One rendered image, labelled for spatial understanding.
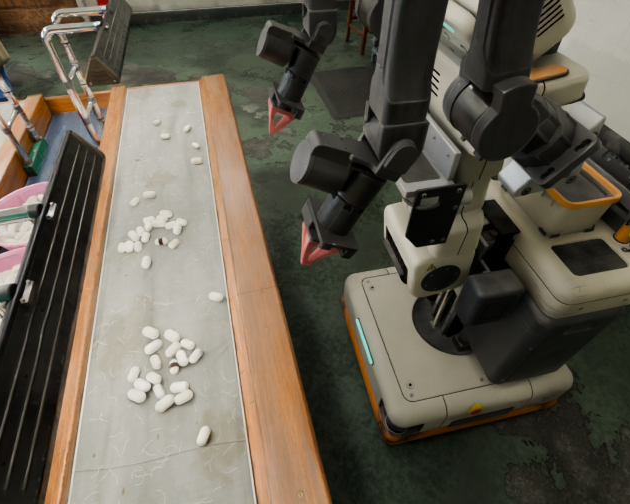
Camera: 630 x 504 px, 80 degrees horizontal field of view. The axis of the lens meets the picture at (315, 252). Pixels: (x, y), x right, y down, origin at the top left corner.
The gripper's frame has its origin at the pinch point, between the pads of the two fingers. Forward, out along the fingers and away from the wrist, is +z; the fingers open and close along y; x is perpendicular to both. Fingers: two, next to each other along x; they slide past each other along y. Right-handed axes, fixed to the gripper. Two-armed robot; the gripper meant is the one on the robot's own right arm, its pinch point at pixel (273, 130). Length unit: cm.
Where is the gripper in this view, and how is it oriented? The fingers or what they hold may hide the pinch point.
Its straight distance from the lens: 95.4
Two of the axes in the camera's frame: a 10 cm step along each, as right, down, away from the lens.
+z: -4.5, 6.7, 5.9
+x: 8.6, 1.6, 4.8
